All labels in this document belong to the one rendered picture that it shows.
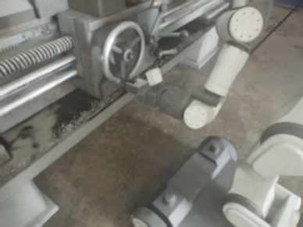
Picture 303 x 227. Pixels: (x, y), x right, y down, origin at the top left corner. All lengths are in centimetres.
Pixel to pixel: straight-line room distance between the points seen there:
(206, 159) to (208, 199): 19
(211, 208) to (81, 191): 62
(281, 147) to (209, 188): 52
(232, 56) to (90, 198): 91
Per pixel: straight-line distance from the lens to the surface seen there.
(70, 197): 121
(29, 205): 107
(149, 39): 90
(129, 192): 118
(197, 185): 100
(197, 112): 61
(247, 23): 59
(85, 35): 72
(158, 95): 68
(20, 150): 91
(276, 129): 60
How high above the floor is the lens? 104
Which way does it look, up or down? 42 degrees down
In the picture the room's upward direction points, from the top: 4 degrees clockwise
